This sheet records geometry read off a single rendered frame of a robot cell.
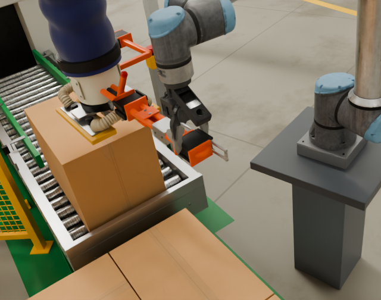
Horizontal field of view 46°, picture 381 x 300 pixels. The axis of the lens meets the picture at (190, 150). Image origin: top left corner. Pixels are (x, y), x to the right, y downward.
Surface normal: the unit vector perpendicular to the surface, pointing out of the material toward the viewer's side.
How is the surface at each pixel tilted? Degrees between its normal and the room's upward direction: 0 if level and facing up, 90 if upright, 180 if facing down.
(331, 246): 90
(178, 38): 89
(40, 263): 0
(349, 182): 0
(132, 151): 90
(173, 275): 0
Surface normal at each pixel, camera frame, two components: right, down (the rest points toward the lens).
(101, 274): -0.16, -0.80
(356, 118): -0.74, 0.52
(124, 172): 0.53, 0.43
